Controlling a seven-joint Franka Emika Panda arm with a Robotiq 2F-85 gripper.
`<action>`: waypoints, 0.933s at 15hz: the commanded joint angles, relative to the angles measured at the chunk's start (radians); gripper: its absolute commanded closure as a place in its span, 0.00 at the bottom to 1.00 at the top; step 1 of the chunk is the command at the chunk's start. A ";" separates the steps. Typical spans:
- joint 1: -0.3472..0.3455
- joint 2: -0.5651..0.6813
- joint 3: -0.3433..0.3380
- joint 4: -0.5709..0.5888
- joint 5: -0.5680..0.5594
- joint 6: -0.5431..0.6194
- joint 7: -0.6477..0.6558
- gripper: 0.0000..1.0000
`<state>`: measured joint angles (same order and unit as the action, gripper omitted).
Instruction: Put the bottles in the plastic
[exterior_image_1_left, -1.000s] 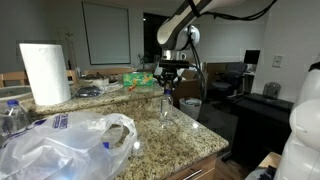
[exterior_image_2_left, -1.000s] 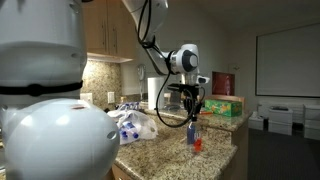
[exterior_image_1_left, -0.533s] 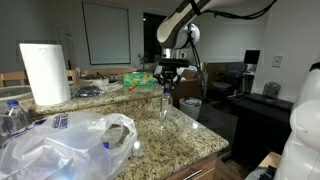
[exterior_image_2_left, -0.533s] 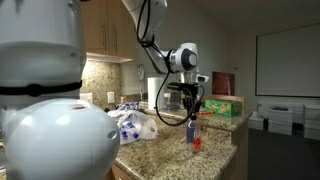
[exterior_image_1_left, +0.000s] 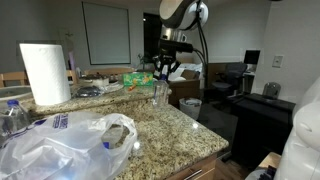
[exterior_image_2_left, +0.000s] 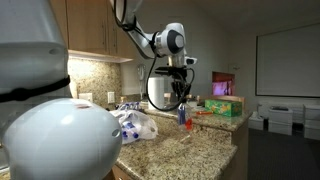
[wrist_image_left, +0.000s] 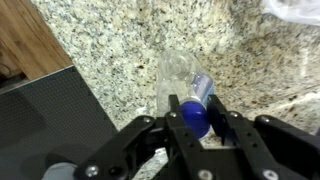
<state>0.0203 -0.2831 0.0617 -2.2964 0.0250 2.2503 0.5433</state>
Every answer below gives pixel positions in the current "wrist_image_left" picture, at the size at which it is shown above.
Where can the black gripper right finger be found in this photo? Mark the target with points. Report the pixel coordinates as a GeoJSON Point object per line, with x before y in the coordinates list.
{"type": "Point", "coordinates": [273, 146]}

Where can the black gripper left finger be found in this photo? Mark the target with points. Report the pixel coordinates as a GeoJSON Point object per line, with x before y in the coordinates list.
{"type": "Point", "coordinates": [150, 150]}

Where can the Fiji water bottle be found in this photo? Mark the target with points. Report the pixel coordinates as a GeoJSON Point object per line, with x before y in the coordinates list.
{"type": "Point", "coordinates": [180, 73]}

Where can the clear plastic bag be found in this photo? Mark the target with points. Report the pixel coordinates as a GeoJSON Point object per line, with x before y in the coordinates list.
{"type": "Point", "coordinates": [293, 11]}

